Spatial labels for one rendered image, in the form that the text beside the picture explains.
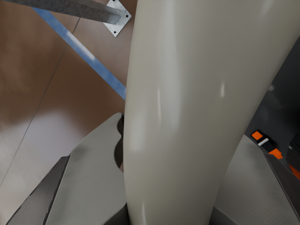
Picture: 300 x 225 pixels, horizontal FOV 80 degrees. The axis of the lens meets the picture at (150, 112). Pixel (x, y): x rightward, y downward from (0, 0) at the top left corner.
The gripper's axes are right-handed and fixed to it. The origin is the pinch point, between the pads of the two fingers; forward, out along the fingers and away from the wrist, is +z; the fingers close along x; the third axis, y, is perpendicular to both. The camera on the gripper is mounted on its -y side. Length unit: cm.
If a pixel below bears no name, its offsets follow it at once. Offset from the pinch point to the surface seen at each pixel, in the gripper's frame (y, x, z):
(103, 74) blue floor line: 42, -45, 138
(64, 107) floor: 79, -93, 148
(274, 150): 78, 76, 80
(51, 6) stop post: -8, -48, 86
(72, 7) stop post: -7, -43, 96
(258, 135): 71, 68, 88
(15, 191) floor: 231, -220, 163
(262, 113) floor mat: 57, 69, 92
